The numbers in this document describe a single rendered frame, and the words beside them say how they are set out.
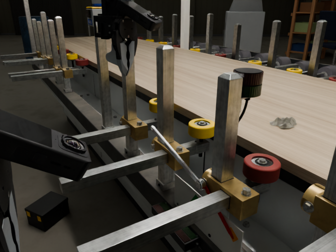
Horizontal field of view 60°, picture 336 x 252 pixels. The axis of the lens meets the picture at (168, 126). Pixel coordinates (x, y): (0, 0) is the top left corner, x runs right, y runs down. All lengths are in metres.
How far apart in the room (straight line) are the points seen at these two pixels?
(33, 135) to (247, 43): 6.59
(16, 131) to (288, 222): 0.74
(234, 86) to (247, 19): 6.19
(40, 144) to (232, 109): 0.41
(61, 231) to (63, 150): 1.64
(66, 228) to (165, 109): 1.28
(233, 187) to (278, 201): 0.25
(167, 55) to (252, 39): 6.07
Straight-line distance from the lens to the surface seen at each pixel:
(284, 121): 0.92
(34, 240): 1.92
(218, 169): 0.65
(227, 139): 0.61
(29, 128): 0.30
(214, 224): 0.73
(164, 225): 0.56
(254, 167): 0.66
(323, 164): 0.74
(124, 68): 0.78
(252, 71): 0.61
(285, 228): 0.90
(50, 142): 0.29
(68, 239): 1.85
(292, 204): 0.85
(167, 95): 0.79
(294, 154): 0.76
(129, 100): 1.03
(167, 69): 0.78
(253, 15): 6.76
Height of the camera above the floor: 1.23
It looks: 23 degrees down
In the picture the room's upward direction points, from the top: straight up
